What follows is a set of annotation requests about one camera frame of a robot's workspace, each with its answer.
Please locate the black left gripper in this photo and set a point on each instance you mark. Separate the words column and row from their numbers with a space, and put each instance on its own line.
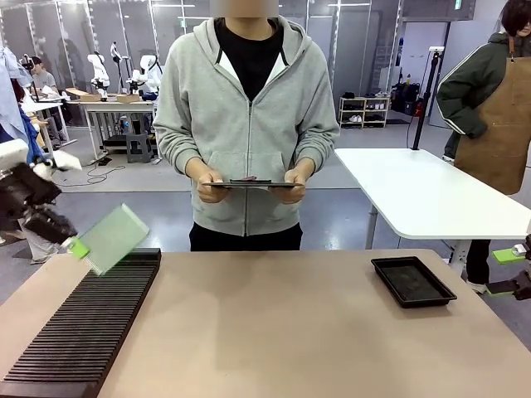
column 25, row 188

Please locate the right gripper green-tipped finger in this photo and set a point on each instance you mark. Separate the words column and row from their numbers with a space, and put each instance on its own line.
column 507, row 255
column 508, row 287

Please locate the green PCB board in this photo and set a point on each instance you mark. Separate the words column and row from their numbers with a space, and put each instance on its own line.
column 114, row 236

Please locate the pink pen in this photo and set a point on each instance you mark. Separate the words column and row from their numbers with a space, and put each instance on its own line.
column 250, row 178

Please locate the person's right forearm gray sleeve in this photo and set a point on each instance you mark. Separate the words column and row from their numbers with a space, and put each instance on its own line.
column 174, row 141

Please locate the person's left forearm gray sleeve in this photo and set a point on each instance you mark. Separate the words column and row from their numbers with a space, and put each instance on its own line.
column 317, row 141

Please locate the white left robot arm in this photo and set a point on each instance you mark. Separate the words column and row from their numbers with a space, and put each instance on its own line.
column 12, row 151

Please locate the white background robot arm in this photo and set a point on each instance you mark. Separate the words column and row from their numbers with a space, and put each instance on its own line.
column 117, row 62
column 99, row 72
column 147, row 74

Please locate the black slotted PCB rack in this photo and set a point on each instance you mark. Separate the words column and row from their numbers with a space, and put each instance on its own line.
column 83, row 319

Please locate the person's right hand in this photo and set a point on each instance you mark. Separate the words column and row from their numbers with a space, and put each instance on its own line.
column 211, row 186

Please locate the person's left hand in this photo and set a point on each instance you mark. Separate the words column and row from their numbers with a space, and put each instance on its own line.
column 296, row 184

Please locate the black plastic tray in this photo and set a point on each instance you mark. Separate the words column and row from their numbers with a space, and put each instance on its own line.
column 412, row 282

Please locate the white side table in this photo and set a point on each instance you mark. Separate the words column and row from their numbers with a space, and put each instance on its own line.
column 427, row 190

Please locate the white background desk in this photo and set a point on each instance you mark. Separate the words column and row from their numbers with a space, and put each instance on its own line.
column 45, row 108

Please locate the gray step stool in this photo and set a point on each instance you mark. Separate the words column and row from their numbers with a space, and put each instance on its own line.
column 138, row 147

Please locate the person in blue shirt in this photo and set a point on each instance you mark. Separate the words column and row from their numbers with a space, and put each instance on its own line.
column 12, row 103

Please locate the brown cardboard box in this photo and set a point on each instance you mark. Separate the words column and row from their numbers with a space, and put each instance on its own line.
column 85, row 94

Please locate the white background workbench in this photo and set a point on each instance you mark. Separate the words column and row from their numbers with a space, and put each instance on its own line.
column 120, row 108

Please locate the person in brown apron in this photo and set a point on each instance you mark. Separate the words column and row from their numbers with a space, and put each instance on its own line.
column 498, row 103

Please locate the black luggage bags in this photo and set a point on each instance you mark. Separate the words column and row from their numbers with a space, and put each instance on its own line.
column 405, row 97

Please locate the wooden shoe shelf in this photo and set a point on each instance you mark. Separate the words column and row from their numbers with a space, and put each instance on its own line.
column 365, row 112

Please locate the person in gray hoodie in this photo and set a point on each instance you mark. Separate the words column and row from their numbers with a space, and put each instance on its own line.
column 249, row 103

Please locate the black camera stand pole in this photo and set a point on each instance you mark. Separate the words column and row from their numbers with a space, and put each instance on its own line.
column 425, row 99

